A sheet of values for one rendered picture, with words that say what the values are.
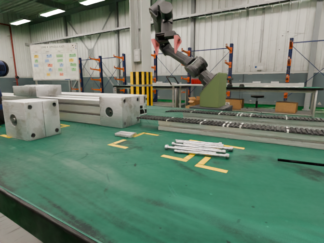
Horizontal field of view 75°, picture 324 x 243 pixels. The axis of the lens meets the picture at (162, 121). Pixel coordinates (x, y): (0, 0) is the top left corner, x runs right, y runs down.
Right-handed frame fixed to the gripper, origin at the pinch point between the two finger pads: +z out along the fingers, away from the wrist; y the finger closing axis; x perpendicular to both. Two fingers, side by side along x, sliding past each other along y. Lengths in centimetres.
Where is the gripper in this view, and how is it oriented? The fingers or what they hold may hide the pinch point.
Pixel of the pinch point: (166, 52)
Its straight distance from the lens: 109.9
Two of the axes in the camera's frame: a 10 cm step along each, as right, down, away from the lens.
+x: 3.6, 0.7, 9.3
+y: 9.3, 0.1, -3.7
